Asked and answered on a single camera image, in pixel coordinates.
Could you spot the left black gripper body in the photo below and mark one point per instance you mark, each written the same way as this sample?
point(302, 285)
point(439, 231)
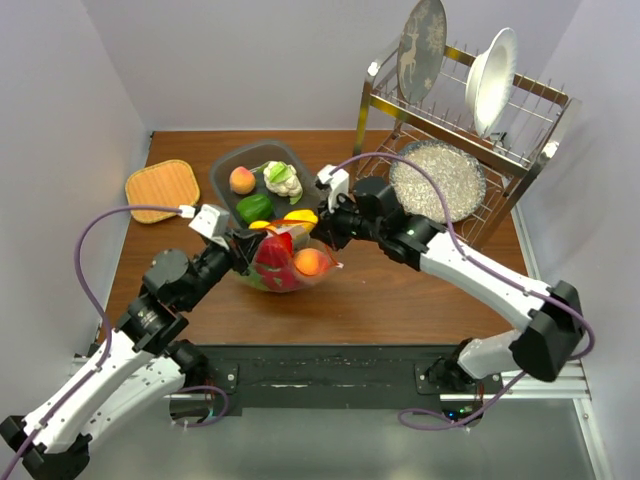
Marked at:
point(218, 260)

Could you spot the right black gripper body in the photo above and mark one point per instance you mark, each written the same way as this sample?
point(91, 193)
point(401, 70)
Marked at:
point(347, 223)

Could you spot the fake peach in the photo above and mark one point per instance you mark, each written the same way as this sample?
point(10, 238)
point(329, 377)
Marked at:
point(242, 181)
point(311, 262)

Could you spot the fake red bell pepper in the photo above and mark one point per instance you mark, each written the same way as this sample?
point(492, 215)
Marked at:
point(275, 251)

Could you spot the clear zip top bag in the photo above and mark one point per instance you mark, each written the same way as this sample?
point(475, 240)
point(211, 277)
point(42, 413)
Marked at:
point(301, 240)

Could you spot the fake green leafy vegetable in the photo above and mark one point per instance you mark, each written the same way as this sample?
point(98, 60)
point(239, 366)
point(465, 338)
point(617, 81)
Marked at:
point(254, 277)

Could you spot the fake pink dragon fruit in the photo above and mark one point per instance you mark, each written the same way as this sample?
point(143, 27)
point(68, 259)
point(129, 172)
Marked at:
point(281, 280)

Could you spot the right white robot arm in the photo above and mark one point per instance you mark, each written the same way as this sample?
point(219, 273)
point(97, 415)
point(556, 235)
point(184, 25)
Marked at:
point(544, 330)

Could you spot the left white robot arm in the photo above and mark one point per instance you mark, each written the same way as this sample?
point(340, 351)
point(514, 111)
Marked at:
point(141, 360)

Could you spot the fake yellow bell pepper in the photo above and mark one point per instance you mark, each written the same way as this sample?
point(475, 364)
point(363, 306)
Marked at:
point(305, 217)

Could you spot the fake orange mango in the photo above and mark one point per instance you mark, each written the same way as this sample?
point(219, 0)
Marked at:
point(260, 224)

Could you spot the fake green bell pepper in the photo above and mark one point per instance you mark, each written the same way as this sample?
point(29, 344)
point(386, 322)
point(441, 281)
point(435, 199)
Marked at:
point(257, 207)

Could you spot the fake cauliflower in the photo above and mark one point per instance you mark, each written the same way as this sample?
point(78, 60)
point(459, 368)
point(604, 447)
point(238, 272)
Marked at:
point(281, 179)

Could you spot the fake peach in tray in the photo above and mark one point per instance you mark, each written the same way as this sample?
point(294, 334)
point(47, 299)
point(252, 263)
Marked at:
point(242, 181)

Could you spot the woven bamboo coaster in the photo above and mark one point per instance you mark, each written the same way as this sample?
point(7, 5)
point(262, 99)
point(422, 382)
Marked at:
point(170, 183)

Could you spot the blue speckled plate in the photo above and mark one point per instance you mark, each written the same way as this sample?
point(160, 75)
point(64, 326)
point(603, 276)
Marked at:
point(438, 168)

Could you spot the grey reindeer plate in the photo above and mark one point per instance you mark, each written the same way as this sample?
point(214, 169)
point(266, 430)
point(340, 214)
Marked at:
point(421, 50)

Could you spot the white bowl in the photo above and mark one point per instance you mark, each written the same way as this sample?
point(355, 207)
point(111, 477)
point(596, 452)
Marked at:
point(490, 81)

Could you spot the metal dish rack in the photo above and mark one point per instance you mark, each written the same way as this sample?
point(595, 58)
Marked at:
point(536, 119)

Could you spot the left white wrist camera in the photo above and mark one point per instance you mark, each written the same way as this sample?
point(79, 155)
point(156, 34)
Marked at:
point(211, 224)

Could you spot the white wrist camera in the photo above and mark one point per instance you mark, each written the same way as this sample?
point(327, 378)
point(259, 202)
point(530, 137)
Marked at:
point(211, 224)
point(334, 182)

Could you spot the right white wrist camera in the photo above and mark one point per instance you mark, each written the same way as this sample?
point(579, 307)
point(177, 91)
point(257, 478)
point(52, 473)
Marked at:
point(334, 182)

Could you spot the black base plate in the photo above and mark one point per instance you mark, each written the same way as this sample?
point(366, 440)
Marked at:
point(387, 377)

